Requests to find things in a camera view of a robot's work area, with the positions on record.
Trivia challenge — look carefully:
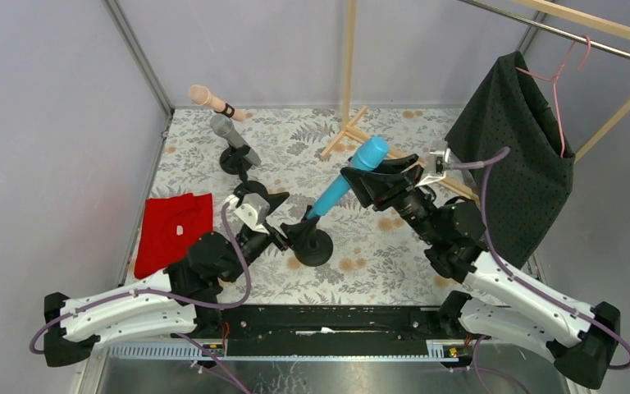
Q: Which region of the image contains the black mic stand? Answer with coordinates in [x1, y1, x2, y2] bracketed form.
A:
[219, 145, 268, 199]
[292, 217, 334, 267]
[217, 103, 253, 176]

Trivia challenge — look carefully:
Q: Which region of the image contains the blue microphone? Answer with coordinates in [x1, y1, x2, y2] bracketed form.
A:
[304, 136, 389, 220]

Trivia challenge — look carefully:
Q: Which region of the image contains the grey microphone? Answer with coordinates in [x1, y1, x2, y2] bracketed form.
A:
[210, 114, 262, 167]

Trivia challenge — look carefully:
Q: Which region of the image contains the beige microphone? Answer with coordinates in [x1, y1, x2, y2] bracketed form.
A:
[188, 85, 247, 121]

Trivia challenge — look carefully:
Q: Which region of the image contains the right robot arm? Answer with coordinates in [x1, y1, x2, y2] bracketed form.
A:
[340, 150, 620, 390]

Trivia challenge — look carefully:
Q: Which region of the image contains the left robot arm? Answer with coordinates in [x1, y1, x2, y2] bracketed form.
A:
[30, 192, 333, 368]

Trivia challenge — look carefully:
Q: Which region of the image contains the floral table mat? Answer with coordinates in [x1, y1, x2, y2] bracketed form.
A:
[150, 108, 467, 305]

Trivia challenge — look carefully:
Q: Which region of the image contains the red folded shirt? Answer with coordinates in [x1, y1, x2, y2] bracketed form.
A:
[134, 193, 213, 279]

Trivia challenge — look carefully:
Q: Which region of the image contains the dark dotted hanging cloth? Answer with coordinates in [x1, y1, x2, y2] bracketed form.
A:
[445, 52, 574, 268]

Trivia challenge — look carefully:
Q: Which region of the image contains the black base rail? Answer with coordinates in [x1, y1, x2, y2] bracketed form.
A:
[189, 305, 467, 357]

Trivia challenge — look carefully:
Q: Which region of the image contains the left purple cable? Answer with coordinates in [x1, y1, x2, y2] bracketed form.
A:
[29, 202, 253, 394]

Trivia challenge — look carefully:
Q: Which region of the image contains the purple cable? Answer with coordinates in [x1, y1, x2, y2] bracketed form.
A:
[448, 146, 630, 394]
[29, 202, 253, 394]

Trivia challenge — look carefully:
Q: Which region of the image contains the pink wire hanger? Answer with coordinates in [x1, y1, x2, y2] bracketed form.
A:
[516, 41, 576, 158]

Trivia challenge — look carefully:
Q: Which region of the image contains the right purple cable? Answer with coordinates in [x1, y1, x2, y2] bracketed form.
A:
[448, 146, 630, 394]

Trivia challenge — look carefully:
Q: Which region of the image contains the wooden clothes rack frame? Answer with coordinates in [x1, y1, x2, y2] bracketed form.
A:
[320, 0, 630, 204]

